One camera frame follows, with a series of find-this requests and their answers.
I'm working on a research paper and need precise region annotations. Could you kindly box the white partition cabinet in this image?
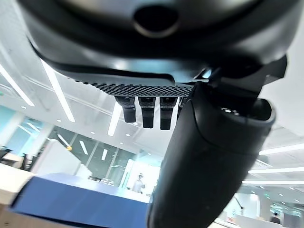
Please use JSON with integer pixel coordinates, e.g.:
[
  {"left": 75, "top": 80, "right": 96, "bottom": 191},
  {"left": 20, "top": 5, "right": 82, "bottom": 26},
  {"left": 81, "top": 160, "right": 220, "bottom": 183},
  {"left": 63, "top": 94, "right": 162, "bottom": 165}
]
[{"left": 30, "top": 140, "right": 92, "bottom": 181}]

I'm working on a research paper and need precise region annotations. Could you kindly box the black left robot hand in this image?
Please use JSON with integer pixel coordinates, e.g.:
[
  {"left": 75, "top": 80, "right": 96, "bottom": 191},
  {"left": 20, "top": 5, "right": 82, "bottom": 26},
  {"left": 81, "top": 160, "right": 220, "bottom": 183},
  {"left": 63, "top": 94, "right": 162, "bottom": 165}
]
[{"left": 18, "top": 0, "right": 292, "bottom": 228}]

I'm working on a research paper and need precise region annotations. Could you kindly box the long ceiling light strip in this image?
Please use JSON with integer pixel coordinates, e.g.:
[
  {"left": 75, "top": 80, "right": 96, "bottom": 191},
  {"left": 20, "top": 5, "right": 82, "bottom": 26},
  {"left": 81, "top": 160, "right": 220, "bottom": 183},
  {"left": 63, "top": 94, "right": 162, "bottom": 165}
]
[
  {"left": 107, "top": 101, "right": 123, "bottom": 137},
  {"left": 0, "top": 63, "right": 35, "bottom": 107},
  {"left": 40, "top": 59, "right": 76, "bottom": 123}
]

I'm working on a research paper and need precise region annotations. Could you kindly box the person wearing headset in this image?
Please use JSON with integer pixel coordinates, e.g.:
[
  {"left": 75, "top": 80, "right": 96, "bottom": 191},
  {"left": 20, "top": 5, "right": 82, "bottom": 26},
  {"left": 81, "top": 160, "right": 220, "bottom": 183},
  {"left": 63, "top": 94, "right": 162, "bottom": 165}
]
[{"left": 132, "top": 173, "right": 146, "bottom": 193}]

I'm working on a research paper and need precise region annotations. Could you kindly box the person seated at desk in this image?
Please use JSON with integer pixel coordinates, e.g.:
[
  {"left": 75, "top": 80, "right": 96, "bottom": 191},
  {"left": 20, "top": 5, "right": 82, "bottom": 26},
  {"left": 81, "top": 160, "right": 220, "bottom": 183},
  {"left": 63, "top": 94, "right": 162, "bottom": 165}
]
[{"left": 270, "top": 212, "right": 281, "bottom": 225}]

